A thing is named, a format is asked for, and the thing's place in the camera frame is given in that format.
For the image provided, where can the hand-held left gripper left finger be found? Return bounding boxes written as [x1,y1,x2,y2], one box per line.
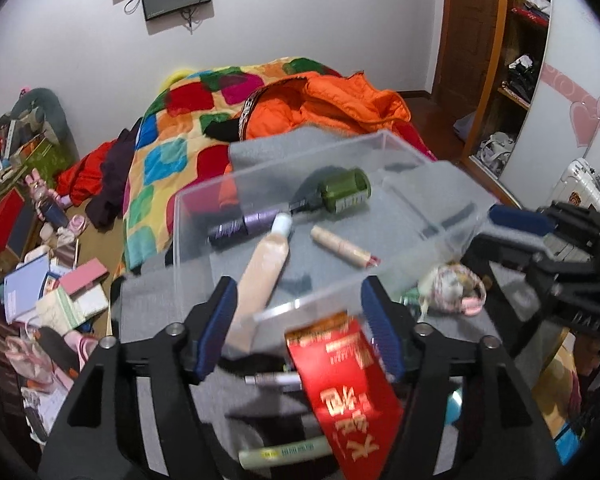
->
[39,276,241,480]

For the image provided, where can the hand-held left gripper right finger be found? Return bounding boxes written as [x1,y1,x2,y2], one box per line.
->
[360,276,563,480]

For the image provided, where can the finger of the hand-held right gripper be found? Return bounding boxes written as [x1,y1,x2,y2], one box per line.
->
[487,201,600,241]
[466,234,600,333]

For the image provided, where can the floral hair scrunchie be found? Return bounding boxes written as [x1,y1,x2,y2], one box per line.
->
[419,262,488,317]

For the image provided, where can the silver capped dark pen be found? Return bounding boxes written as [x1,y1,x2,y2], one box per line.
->
[244,371,303,390]

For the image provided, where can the red packet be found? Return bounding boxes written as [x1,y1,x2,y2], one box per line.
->
[284,311,406,480]

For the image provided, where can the teal tube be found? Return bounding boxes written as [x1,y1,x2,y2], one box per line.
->
[447,387,468,428]

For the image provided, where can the clear plastic storage box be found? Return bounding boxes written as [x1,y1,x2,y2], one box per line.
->
[172,129,498,361]

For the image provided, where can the white green-label tube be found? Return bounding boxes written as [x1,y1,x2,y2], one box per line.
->
[237,435,333,471]

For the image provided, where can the white printed box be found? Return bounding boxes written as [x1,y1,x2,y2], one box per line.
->
[552,157,600,216]

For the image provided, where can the grey blanket with black print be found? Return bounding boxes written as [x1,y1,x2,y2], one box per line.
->
[107,125,546,480]

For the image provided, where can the white grey bag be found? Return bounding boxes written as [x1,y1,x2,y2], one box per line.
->
[477,132,516,166]

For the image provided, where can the beige foundation tube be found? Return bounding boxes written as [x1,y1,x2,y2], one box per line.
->
[227,211,295,353]

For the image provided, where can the peach lipstick tube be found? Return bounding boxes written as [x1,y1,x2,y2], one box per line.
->
[310,225,381,268]

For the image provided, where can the blue grey cloth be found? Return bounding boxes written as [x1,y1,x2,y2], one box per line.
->
[452,112,476,141]

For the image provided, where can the dark purple spray bottle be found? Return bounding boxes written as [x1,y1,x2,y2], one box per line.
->
[207,208,293,248]

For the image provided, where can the black folded clothes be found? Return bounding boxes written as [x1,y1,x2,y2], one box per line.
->
[502,55,541,103]

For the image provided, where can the white sliding door pink hearts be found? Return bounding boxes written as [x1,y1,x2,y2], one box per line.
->
[500,0,600,201]

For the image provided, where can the pink flat box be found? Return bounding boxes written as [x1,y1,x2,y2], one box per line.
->
[60,258,110,295]

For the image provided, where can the green glass bottle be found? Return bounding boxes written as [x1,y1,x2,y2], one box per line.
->
[290,167,371,213]

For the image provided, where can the wooden wardrobe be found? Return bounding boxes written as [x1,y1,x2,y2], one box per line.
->
[460,0,551,181]

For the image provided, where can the black orange-tipped sole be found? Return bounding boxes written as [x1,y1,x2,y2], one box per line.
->
[37,327,81,376]

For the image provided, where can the pink white slipper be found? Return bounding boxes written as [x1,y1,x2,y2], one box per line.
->
[55,215,88,241]

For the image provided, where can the red folded clothes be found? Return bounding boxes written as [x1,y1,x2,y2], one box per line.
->
[512,5,551,23]

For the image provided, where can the colourful checked quilt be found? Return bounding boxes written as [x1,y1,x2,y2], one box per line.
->
[122,55,416,276]

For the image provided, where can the dark purple garment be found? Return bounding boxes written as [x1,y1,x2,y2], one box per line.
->
[86,127,141,231]

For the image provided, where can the loose white papers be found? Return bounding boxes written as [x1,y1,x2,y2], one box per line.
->
[22,385,66,441]

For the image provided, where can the pink transparent bag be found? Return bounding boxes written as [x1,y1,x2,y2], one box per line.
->
[5,335,51,386]

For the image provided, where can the light blue book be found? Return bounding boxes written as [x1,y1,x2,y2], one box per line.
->
[2,255,51,323]

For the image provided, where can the blue bottle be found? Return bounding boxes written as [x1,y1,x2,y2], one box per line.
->
[42,200,68,228]

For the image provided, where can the red garment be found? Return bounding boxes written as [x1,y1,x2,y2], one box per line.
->
[55,142,126,206]

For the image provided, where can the black garment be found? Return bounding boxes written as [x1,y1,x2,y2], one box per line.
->
[202,117,243,141]

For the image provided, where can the wooden door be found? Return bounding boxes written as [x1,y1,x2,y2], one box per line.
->
[430,0,511,96]

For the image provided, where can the orange down jacket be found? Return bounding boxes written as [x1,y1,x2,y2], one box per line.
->
[240,71,413,141]

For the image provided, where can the pink rabbit toy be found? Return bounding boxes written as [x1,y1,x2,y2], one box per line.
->
[25,170,61,206]

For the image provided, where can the green bag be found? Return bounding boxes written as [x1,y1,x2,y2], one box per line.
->
[22,137,73,181]

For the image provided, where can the red box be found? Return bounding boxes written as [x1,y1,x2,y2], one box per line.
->
[0,189,26,256]

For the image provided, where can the yellow fluffy pillow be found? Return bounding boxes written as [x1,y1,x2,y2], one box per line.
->
[160,65,196,88]

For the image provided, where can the grey plush cushion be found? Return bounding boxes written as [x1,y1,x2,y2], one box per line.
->
[10,87,78,161]

